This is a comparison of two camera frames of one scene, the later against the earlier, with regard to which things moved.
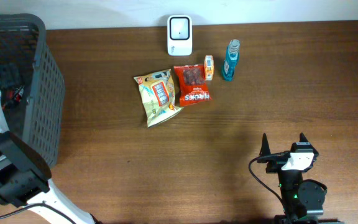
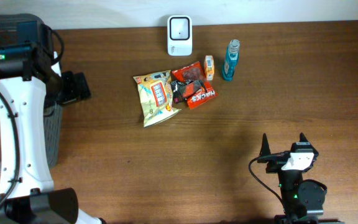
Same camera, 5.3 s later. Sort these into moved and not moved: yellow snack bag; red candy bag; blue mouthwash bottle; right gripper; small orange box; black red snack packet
Moved: black red snack packet; red candy bag
Not moved: small orange box; blue mouthwash bottle; right gripper; yellow snack bag
